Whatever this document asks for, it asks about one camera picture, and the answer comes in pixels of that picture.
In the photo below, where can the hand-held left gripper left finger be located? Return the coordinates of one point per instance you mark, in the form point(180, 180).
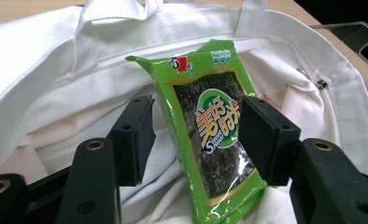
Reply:
point(132, 140)

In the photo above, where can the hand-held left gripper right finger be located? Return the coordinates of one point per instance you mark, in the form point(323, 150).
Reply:
point(266, 140)

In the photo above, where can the green seaweed snack packet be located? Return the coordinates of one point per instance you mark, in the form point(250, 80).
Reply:
point(216, 124)

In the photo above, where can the white canvas tote bag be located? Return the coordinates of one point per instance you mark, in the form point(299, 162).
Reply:
point(48, 62)

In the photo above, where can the clear plastic zip bag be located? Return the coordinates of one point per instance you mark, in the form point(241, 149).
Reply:
point(353, 34)

